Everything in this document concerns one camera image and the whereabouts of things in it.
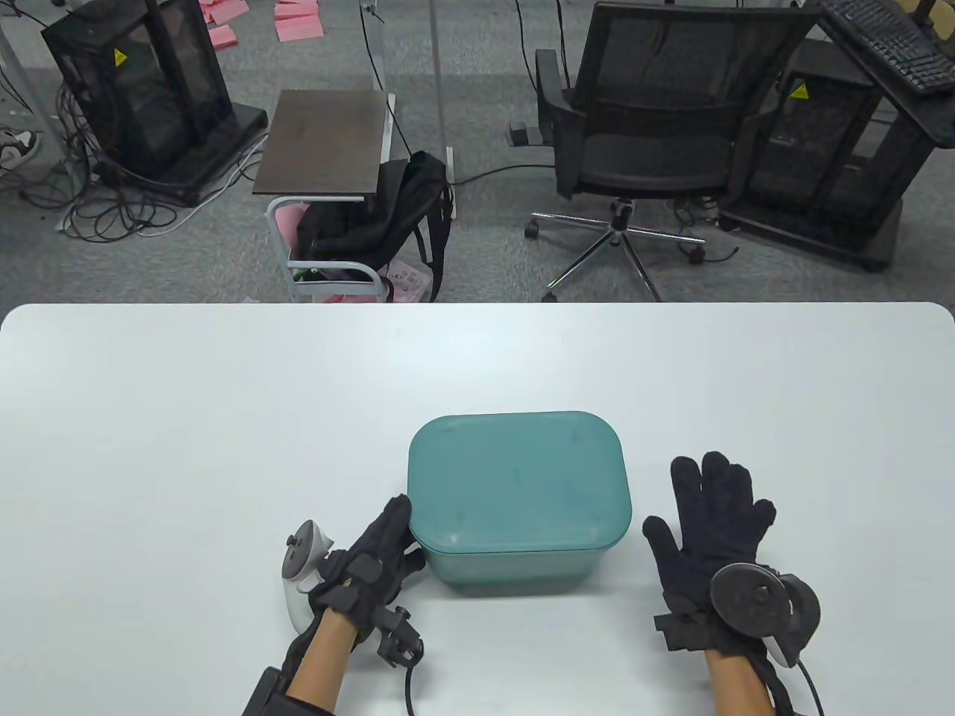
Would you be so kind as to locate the person's left hand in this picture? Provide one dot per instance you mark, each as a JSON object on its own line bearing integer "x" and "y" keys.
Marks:
{"x": 365, "y": 574}

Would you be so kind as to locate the person's right hand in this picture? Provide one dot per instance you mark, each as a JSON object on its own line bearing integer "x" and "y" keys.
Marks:
{"x": 701, "y": 529}

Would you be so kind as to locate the green plastic storage box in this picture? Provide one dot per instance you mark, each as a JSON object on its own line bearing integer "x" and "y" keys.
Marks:
{"x": 522, "y": 573}

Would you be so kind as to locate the translucent green box lid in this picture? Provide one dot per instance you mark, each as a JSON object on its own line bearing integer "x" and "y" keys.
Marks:
{"x": 515, "y": 481}

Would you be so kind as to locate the person's right forearm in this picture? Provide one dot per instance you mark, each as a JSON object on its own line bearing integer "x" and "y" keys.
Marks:
{"x": 739, "y": 686}

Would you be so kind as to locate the person's left forearm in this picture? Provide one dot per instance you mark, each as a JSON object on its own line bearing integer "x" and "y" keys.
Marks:
{"x": 324, "y": 656}

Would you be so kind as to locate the grey and white hand controller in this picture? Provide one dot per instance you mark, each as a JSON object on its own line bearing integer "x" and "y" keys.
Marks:
{"x": 302, "y": 556}
{"x": 753, "y": 600}

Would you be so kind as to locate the black wrist pack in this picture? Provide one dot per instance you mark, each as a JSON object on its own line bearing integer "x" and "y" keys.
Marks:
{"x": 272, "y": 697}

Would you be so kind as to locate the pink printed packet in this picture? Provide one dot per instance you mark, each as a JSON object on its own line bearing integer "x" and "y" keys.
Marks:
{"x": 406, "y": 283}

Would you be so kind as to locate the pink bag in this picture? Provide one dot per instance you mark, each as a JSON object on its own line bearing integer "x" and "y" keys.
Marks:
{"x": 286, "y": 227}

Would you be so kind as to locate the black backpack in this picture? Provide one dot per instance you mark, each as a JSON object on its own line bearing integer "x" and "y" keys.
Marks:
{"x": 373, "y": 216}

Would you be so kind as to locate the black mesh computer cabinet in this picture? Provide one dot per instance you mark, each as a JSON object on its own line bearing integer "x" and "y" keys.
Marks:
{"x": 828, "y": 156}
{"x": 142, "y": 89}

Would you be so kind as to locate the black mesh office chair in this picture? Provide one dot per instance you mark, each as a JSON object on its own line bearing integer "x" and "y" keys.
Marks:
{"x": 656, "y": 112}

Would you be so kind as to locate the brown top white side table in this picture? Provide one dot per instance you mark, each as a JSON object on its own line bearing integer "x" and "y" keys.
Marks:
{"x": 324, "y": 142}

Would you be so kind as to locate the black keyboard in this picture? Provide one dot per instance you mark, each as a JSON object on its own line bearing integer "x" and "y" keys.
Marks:
{"x": 891, "y": 41}

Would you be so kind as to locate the scattered pink paper sheets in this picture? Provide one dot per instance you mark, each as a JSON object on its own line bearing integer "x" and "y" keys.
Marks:
{"x": 298, "y": 22}

